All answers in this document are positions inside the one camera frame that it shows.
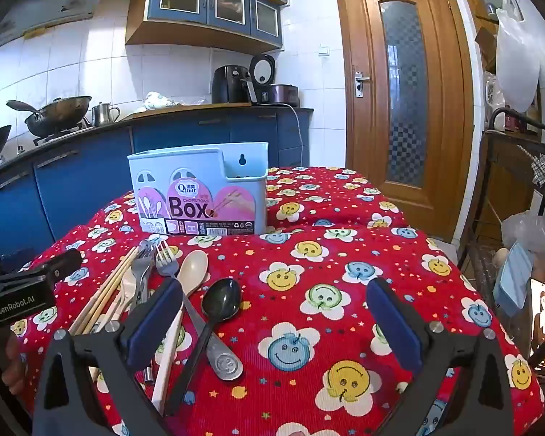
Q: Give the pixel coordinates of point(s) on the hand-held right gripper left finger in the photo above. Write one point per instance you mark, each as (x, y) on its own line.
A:
(156, 322)

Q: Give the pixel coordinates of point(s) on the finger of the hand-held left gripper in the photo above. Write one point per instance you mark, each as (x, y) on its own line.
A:
(66, 261)

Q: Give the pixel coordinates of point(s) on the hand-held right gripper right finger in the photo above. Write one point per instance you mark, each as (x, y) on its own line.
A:
(393, 327)

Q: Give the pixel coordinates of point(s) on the wooden chopstick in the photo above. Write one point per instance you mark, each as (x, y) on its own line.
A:
(110, 291)
(104, 287)
(114, 297)

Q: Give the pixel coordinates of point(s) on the plain steel fork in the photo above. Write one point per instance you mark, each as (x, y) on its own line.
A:
(144, 254)

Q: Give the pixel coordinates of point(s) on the light blue utensil holder box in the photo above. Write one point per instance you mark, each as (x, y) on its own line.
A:
(195, 177)

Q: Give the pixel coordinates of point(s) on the person's left hand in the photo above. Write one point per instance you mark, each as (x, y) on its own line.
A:
(11, 363)

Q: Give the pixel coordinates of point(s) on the white plastic spoon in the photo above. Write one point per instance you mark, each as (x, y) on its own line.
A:
(127, 288)

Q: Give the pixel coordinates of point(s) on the cream plastic spoon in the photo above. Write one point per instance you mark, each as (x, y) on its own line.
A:
(193, 270)

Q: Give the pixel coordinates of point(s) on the black plastic spoon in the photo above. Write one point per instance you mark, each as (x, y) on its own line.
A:
(220, 299)

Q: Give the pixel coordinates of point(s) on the blue base cabinet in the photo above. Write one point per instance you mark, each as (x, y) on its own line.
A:
(72, 181)

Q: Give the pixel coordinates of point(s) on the red flower print tablecloth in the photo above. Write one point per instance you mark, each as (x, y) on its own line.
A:
(299, 245)

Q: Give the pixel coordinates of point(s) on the blue face mask pack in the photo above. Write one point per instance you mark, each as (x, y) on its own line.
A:
(513, 281)

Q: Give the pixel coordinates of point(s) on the dark steel wok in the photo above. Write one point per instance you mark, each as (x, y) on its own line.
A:
(61, 111)

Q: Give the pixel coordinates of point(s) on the smartphone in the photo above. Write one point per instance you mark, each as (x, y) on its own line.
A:
(542, 322)

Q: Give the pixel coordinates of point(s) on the steel kettle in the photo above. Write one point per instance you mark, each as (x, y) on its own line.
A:
(101, 114)

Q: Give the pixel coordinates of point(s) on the clear plastic bag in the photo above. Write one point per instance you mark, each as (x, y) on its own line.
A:
(527, 231)

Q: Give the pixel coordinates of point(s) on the wooden door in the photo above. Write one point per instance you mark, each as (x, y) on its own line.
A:
(368, 145)

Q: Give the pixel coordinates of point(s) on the white patterned rag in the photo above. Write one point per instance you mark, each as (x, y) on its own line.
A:
(156, 100)

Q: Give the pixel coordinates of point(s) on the black metal rack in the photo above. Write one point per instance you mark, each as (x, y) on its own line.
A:
(540, 159)

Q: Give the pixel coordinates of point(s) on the black air fryer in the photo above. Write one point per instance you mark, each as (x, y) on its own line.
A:
(229, 84)

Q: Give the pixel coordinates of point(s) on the dark rice cooker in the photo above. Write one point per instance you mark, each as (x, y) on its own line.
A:
(279, 93)

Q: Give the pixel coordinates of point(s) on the range hood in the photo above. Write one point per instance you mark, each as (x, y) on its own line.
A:
(50, 0)

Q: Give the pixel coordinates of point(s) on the white plastic bag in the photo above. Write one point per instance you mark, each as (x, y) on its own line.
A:
(517, 59)

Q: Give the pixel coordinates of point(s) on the wooden shelf unit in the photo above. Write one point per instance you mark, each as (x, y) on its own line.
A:
(481, 32)

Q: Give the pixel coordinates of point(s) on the white wall switch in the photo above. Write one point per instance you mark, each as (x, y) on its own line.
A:
(323, 50)

